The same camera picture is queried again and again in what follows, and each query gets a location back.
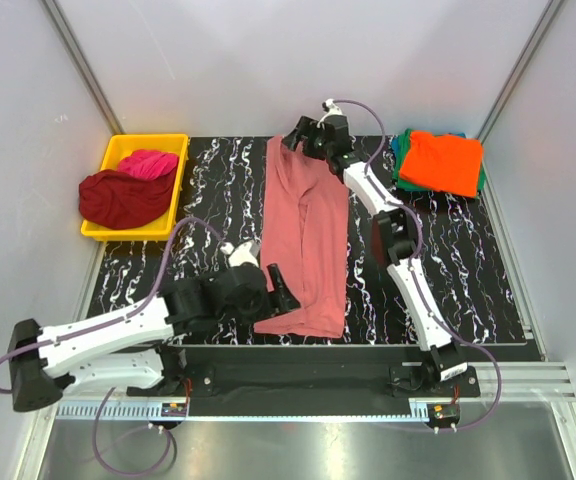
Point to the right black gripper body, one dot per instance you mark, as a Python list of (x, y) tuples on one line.
[(315, 146)]

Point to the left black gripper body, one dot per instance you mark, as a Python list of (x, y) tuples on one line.
[(264, 305)]

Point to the salmon pink t shirt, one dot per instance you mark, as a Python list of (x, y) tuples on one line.
[(304, 232)]

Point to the yellow plastic bin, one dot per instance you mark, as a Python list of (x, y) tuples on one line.
[(121, 146)]

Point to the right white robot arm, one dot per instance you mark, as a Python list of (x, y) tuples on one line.
[(396, 242)]

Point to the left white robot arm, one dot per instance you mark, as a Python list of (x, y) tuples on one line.
[(128, 348)]

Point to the green folded t shirt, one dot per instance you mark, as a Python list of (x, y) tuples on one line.
[(403, 182)]

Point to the orange folded t shirt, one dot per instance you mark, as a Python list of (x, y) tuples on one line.
[(443, 160)]

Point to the magenta t shirt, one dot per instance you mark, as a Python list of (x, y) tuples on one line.
[(148, 164)]

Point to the dark red t shirt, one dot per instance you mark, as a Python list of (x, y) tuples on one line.
[(119, 201)]

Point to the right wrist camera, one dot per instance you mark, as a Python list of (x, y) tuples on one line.
[(334, 124)]

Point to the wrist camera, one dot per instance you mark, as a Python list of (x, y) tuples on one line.
[(244, 253), (334, 124)]

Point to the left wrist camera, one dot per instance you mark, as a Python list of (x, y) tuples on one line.
[(244, 253)]

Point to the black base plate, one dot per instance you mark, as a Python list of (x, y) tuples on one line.
[(300, 381)]

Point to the right aluminium corner post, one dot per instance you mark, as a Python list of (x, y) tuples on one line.
[(527, 54)]

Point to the aluminium corner post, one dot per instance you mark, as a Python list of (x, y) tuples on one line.
[(66, 34), (527, 54)]

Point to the aluminium frame rail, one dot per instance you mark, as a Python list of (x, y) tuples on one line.
[(508, 382)]

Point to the left aluminium corner post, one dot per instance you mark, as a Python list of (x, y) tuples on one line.
[(66, 34)]

